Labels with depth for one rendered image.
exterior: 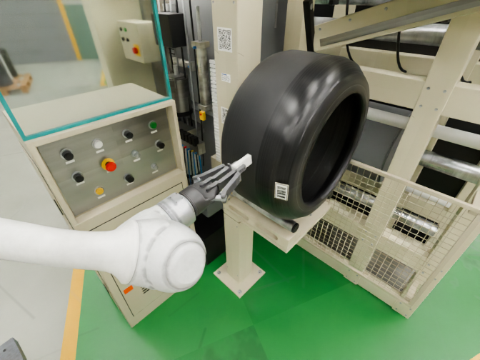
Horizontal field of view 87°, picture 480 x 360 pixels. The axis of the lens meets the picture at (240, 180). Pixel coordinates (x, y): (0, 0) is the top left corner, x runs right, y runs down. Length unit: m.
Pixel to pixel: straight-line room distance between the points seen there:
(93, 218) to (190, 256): 0.86
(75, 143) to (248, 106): 0.66
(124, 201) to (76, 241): 0.82
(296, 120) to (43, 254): 0.59
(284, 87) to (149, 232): 0.53
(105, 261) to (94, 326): 1.58
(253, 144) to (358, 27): 0.65
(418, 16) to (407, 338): 1.67
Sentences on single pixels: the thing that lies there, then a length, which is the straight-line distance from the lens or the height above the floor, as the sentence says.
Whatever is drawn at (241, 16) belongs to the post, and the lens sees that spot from 0.99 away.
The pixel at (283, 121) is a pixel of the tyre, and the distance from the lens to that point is 0.71.
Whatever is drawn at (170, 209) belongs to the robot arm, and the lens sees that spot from 0.59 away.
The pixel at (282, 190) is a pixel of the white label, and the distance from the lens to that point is 0.75.
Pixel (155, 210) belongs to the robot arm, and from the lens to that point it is 0.60.
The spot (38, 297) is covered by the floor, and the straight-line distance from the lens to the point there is 2.31.
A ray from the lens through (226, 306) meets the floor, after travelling 1.84.
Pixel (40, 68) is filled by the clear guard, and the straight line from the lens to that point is 1.02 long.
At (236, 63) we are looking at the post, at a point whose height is 1.44.
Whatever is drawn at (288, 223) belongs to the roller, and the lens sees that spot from 1.02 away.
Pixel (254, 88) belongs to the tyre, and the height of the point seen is 1.42.
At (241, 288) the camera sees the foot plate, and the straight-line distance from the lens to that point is 1.89.
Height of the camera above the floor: 1.64
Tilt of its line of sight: 37 degrees down
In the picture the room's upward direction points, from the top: straight up
